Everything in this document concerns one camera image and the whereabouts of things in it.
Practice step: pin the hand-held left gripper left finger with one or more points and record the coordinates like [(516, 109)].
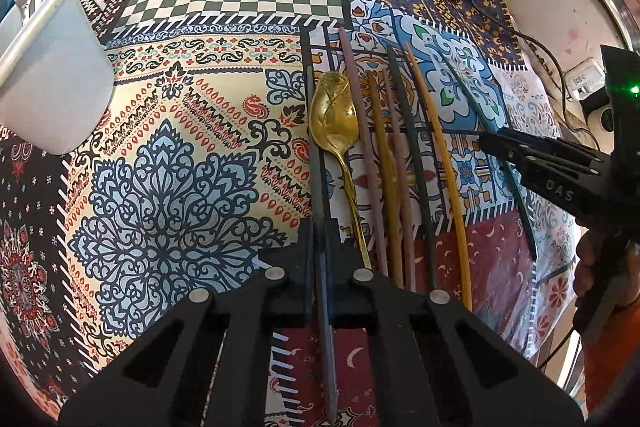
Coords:
[(305, 267)]

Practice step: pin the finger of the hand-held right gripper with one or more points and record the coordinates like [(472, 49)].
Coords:
[(540, 144), (510, 159)]

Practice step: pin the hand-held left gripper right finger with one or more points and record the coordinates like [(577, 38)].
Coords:
[(334, 267)]

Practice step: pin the yellow chopstick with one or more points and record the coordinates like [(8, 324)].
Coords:
[(440, 147)]

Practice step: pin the teal chopstick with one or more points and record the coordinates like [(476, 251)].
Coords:
[(465, 97)]

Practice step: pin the dark green chopstick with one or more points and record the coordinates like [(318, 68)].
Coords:
[(412, 147)]

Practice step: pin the dark grey chopstick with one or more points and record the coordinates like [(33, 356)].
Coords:
[(315, 167)]

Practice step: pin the pink chopstick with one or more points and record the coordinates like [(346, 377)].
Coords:
[(400, 177)]

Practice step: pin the yellow-brown chopstick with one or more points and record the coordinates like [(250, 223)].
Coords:
[(385, 167)]

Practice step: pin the mauve chopstick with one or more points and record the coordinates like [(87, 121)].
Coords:
[(362, 147)]

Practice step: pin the white utensil holder cup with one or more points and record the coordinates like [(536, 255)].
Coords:
[(55, 72)]

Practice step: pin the person's right forearm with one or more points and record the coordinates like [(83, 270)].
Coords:
[(610, 367)]

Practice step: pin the person's right hand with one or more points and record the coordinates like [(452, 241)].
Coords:
[(584, 267)]

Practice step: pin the white power socket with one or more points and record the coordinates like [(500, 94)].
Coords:
[(585, 79)]

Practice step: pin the patterned tablecloth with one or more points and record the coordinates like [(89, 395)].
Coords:
[(200, 207)]

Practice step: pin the white rice cooker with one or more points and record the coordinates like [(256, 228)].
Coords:
[(540, 7)]

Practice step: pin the gold spoon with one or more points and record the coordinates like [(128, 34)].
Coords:
[(332, 107)]

